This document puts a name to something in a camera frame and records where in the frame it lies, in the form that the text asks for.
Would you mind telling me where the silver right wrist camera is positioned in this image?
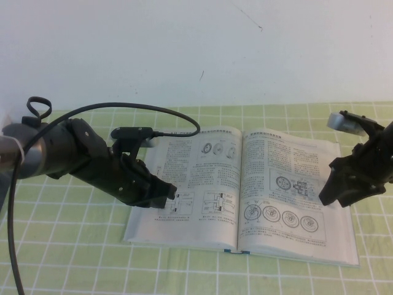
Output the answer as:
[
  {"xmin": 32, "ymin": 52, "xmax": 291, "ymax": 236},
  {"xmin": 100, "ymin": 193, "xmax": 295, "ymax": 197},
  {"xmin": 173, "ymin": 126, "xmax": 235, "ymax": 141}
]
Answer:
[{"xmin": 327, "ymin": 109, "xmax": 385, "ymax": 144}]

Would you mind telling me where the black cable loop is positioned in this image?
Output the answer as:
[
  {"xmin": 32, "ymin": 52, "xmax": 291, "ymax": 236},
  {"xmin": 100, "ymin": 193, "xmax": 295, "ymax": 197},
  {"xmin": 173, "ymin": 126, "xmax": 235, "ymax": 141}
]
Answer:
[{"xmin": 26, "ymin": 96, "xmax": 52, "ymax": 124}]

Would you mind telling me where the long black camera cable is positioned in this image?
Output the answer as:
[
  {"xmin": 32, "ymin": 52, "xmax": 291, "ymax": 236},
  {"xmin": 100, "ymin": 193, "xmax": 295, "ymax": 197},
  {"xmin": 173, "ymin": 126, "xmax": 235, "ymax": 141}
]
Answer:
[{"xmin": 5, "ymin": 102, "xmax": 202, "ymax": 295}]

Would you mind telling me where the white cable tie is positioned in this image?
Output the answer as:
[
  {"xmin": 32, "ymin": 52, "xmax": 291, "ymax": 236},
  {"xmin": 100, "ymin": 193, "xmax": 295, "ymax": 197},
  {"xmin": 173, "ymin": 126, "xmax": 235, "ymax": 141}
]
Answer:
[{"xmin": 4, "ymin": 136, "xmax": 28, "ymax": 161}]

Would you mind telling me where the dark grey object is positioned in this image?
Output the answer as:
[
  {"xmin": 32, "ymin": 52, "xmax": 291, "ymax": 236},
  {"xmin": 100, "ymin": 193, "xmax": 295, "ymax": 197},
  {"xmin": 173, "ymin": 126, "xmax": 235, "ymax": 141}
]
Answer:
[{"xmin": 0, "ymin": 171, "xmax": 10, "ymax": 213}]

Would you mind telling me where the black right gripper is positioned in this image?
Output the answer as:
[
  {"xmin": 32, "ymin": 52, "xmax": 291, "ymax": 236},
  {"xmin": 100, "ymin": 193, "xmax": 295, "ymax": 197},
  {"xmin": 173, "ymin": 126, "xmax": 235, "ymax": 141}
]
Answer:
[{"xmin": 318, "ymin": 121, "xmax": 393, "ymax": 208}]

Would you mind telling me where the green white checked tablecloth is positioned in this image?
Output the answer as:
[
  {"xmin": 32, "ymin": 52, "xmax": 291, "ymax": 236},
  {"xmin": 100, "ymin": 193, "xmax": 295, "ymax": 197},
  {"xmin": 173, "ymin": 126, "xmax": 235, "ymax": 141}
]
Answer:
[{"xmin": 0, "ymin": 101, "xmax": 393, "ymax": 295}]

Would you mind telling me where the book with diagrams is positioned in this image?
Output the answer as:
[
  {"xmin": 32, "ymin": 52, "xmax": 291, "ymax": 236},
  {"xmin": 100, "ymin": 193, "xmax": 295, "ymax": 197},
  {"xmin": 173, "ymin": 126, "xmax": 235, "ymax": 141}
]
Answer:
[{"xmin": 122, "ymin": 125, "xmax": 360, "ymax": 267}]

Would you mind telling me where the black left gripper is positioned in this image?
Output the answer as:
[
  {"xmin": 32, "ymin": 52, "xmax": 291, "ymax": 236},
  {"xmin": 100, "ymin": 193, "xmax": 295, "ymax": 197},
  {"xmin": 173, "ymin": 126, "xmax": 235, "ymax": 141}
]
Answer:
[{"xmin": 97, "ymin": 147, "xmax": 179, "ymax": 211}]

